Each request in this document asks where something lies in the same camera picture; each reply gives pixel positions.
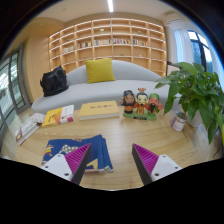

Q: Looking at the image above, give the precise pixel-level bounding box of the wooden shelf unit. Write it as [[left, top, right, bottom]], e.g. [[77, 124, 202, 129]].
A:
[[48, 17, 168, 78]]

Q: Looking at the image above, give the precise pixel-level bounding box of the dark-framed window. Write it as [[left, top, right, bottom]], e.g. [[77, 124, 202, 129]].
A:
[[187, 29, 218, 75]]

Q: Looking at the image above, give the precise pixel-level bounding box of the small white printed cup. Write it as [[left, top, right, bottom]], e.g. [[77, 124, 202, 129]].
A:
[[170, 111, 188, 133]]

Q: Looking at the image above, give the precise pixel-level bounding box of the glass double door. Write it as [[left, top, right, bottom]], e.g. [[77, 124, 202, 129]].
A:
[[0, 43, 34, 143]]

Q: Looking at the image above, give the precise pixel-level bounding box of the plain yellow book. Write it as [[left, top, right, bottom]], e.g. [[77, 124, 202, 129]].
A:
[[78, 100, 121, 121]]

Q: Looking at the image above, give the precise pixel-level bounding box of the three-figure figurine set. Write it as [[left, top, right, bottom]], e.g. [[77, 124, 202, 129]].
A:
[[119, 87, 164, 122]]

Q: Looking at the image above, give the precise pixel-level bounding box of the yellow and orange book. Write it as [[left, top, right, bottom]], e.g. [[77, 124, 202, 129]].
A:
[[41, 104, 75, 128]]

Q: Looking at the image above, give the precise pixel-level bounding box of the wall air conditioner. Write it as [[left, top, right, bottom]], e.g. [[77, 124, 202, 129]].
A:
[[165, 12, 188, 26]]

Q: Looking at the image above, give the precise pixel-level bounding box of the long ceiling light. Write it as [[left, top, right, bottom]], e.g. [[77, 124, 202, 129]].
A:
[[106, 0, 115, 14]]

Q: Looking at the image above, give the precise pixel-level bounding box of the red and white book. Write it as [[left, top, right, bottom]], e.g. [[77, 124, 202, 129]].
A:
[[14, 116, 40, 147]]

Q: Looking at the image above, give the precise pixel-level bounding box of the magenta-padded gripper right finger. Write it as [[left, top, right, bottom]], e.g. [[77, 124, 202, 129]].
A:
[[131, 143, 183, 187]]

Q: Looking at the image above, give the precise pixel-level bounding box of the small patterned pouch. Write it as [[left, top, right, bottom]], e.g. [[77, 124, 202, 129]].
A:
[[31, 112, 46, 125]]

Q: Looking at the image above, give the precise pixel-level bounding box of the green potted plant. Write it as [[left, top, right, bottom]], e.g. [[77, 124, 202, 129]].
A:
[[154, 61, 224, 146]]

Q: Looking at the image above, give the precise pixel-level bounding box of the yellow cushion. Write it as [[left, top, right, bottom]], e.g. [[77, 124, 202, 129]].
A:
[[83, 58, 117, 84]]

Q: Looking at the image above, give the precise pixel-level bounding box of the blue printed towel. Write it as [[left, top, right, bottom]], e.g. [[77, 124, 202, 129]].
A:
[[41, 134, 115, 174]]

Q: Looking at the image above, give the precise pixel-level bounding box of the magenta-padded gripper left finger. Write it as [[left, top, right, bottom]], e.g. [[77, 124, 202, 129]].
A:
[[40, 143, 93, 186]]

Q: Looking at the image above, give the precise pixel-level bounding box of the light grey sofa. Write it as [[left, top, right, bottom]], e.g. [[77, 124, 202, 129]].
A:
[[30, 59, 183, 115]]

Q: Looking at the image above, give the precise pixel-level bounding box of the white curtain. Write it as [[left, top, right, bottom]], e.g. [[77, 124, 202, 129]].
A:
[[173, 28, 196, 65]]

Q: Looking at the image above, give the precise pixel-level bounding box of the black bag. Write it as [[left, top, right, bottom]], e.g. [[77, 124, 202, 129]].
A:
[[39, 65, 70, 98]]

